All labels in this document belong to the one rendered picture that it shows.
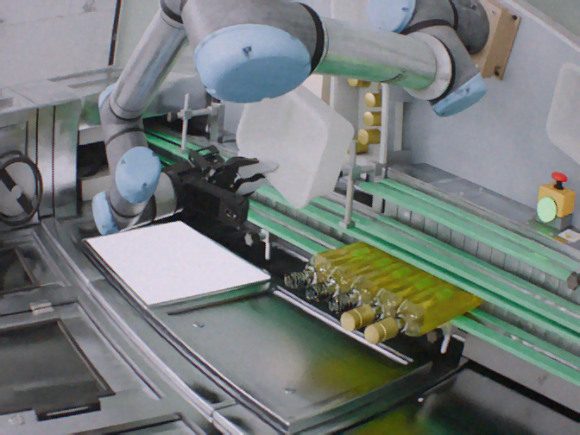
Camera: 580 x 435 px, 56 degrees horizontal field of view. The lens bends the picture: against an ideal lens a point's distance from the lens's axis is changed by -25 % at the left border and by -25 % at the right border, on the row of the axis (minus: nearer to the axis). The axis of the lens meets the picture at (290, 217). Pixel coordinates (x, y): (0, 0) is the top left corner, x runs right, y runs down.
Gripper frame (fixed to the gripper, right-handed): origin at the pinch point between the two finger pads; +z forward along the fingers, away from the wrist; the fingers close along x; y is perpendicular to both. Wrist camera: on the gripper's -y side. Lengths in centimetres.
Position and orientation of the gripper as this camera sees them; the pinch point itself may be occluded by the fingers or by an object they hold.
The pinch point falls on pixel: (274, 170)
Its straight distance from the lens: 125.3
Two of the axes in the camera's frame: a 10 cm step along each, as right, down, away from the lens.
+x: -1.4, 7.8, 6.1
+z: 8.2, -2.6, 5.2
